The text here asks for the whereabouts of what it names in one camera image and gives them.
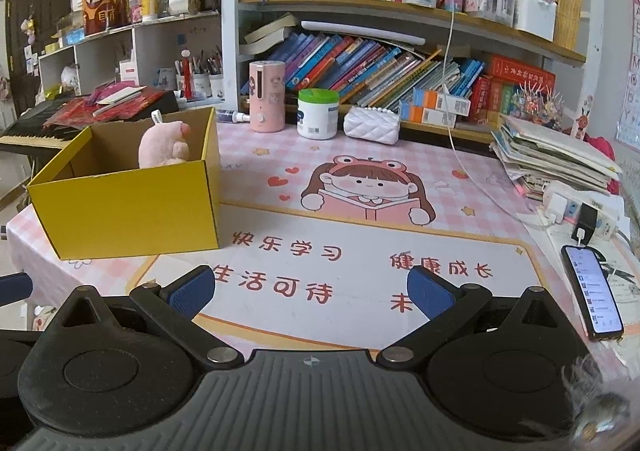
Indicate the white pen cup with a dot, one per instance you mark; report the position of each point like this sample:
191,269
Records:
179,82
216,86
201,85

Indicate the black charger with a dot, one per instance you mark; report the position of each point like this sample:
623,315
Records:
586,223

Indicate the row of leaning books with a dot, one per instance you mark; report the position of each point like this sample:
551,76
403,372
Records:
360,71

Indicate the red boxed book set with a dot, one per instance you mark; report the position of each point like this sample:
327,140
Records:
520,76

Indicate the yellow cardboard box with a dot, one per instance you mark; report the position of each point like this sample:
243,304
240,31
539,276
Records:
130,211

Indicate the wooden bookshelf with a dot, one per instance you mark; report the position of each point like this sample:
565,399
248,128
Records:
380,11

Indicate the wall alphabet poster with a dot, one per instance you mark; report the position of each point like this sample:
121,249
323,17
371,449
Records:
631,81

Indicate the black electronic keyboard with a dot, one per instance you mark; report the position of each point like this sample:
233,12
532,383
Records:
30,128

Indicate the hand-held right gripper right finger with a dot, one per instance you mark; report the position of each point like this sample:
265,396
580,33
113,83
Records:
430,293

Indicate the orange white carton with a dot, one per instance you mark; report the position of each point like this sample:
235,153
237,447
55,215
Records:
445,101
427,117

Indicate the blue spray tube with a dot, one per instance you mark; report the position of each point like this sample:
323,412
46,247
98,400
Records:
231,116

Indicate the stack of yellow books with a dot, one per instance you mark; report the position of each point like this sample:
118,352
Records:
567,6

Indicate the white shelf unit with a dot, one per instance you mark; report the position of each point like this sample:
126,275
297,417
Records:
155,46

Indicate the white pencil organizer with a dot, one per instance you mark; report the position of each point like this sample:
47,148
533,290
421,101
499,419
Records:
535,18

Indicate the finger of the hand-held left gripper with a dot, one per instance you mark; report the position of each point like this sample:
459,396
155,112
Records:
15,290

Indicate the fortune god paper box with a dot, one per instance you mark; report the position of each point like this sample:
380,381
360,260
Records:
105,6

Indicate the pink plush toy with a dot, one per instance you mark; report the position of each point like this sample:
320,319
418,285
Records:
162,143

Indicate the grey fuzzy object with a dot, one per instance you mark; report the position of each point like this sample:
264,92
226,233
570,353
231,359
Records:
595,396

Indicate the white bottle yellow label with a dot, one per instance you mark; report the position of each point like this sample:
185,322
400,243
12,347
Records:
150,3

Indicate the colourful paper flower ornament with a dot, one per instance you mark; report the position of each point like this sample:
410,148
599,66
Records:
537,106

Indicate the pile of red packets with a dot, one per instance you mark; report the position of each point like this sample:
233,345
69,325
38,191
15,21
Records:
100,106

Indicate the red white shelf carton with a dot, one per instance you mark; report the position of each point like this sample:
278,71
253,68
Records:
128,71

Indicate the white power strip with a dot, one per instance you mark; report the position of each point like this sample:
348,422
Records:
607,216

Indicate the white quilted pouch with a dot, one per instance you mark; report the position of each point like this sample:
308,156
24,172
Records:
372,125

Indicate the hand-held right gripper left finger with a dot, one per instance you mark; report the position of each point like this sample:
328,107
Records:
192,293

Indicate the thick open book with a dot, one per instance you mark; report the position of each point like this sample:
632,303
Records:
270,31

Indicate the black smartphone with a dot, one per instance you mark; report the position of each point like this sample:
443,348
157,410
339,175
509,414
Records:
592,291

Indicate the white jar green lid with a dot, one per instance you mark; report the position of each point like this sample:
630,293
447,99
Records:
317,116

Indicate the stack of papers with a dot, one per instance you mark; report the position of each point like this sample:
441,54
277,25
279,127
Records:
550,156

